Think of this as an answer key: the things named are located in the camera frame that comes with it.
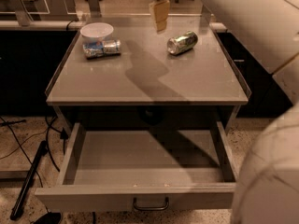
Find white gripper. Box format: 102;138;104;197
149;0;170;32

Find green soda can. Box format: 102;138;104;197
167;31;198;55

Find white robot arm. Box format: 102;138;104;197
200;0;299;224

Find blue silver crushed can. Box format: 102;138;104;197
83;40;121;59

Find grey cabinet with top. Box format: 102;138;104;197
47;16;250;119

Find open grey top drawer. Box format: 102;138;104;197
36;122;237;212

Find white bowl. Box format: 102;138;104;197
80;22;114;42

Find background desk left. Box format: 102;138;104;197
0;0;78;21

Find black bar on floor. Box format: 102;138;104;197
10;141;47;221

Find black floor cables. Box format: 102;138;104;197
0;115;68;189

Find black drawer handle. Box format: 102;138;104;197
133;197;169;212

